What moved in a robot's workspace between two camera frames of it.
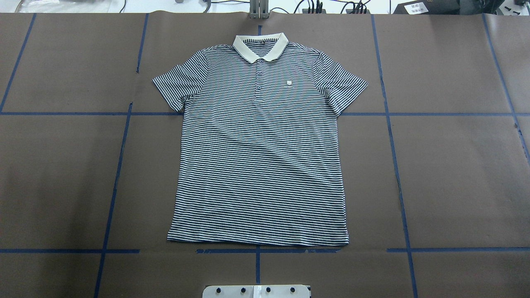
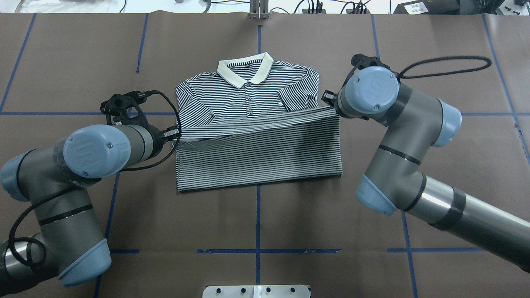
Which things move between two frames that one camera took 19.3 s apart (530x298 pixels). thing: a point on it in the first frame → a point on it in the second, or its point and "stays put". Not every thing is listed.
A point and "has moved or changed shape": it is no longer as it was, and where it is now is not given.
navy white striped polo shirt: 259,159 has moved or changed shape
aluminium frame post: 258,9 stays put
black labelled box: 420,7 stays put
